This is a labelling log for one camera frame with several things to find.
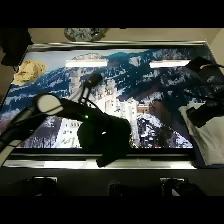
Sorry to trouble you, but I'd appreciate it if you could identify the yellow garment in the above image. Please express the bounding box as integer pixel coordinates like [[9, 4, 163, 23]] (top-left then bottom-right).
[[12, 59, 48, 87]]

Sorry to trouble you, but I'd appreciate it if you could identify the white garment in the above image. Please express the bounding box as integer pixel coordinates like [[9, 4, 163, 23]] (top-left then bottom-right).
[[178, 102, 224, 167]]

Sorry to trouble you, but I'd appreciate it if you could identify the black garment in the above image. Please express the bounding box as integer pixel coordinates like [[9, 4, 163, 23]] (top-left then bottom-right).
[[76, 112, 133, 168]]

